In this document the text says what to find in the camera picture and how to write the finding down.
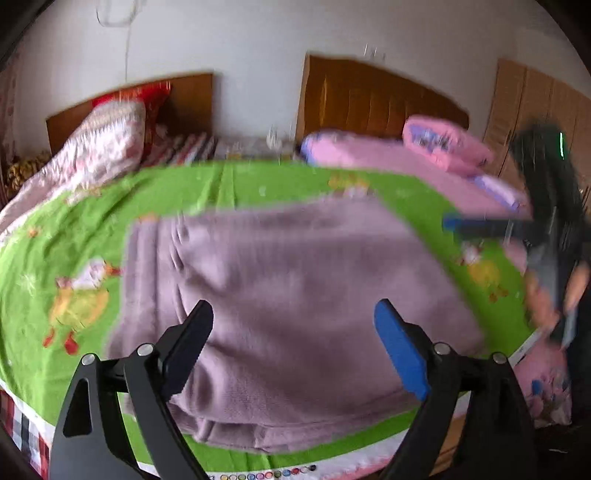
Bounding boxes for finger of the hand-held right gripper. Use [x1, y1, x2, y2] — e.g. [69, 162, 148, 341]
[442, 215, 536, 243]

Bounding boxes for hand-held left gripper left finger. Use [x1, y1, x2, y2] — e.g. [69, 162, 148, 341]
[48, 299, 215, 480]

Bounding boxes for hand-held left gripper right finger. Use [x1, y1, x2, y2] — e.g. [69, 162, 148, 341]
[374, 299, 541, 480]

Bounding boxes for mauve knit pants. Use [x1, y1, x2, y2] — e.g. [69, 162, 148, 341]
[106, 196, 488, 455]

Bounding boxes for person's right hand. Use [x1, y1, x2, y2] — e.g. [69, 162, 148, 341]
[526, 261, 591, 337]

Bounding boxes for pink pillow with purple print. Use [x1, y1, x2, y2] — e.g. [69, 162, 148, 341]
[468, 172, 534, 217]
[402, 114, 496, 176]

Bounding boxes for pink quilt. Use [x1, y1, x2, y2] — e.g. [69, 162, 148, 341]
[300, 129, 573, 425]

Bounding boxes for light wooden wardrobe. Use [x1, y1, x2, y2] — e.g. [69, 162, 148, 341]
[482, 58, 591, 208]

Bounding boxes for green printed bedsheet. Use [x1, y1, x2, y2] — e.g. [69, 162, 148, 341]
[0, 159, 541, 469]

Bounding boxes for dark wooden headboard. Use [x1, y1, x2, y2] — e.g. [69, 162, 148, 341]
[295, 53, 471, 144]

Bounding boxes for checked bedsheet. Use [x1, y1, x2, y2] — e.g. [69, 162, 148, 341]
[139, 131, 301, 167]

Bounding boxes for red plaid bedsheet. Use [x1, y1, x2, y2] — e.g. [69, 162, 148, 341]
[0, 390, 51, 478]

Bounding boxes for red floral quilt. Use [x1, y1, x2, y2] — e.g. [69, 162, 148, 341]
[0, 99, 148, 245]

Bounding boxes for plain wooden headboard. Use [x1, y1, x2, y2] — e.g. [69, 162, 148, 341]
[45, 71, 215, 155]

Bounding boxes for brown knitted cloth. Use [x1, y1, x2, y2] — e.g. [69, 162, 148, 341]
[4, 150, 51, 195]

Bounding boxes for red pillow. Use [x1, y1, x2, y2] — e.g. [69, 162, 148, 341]
[91, 80, 171, 153]

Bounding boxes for wooden bed frame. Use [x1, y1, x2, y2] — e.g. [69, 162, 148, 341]
[434, 411, 472, 476]

